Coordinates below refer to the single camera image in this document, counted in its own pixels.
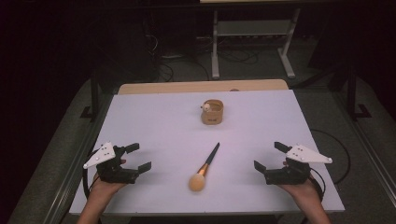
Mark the person's left hand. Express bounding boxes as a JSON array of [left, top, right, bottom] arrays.
[[92, 176, 125, 200]]

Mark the white metal stand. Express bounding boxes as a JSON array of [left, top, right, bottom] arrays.
[[210, 8, 302, 80]]

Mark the person's right hand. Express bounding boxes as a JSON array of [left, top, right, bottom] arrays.
[[277, 178, 320, 203]]

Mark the black cable loop on floor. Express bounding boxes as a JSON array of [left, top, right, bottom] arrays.
[[310, 128, 352, 185]]

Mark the right hand-held gripper cable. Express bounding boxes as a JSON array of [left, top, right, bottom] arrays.
[[306, 167, 327, 203]]

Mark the makeup brush with black handle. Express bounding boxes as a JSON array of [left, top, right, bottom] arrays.
[[188, 142, 220, 192]]

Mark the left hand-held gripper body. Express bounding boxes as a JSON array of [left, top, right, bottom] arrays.
[[82, 142, 140, 185]]

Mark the black frame post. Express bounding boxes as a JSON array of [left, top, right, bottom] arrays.
[[79, 69, 101, 121], [346, 65, 373, 121]]

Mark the tangle of floor cables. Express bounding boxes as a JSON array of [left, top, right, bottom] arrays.
[[141, 18, 260, 83]]

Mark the left hand-held gripper cable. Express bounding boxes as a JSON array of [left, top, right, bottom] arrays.
[[81, 148, 101, 200]]

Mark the hand-held gripper cable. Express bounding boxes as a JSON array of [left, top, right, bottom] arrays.
[[306, 167, 327, 203], [81, 148, 101, 200]]

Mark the wooden table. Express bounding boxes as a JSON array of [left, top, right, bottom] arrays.
[[117, 78, 289, 95]]

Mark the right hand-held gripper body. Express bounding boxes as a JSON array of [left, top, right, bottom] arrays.
[[263, 143, 333, 186]]

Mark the round beige brush holder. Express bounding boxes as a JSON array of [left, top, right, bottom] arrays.
[[200, 99, 224, 126]]

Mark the white table board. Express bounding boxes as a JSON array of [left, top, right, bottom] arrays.
[[68, 89, 346, 217]]

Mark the aluminium frame rail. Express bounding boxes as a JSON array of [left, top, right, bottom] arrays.
[[331, 90, 396, 200], [49, 92, 114, 224]]

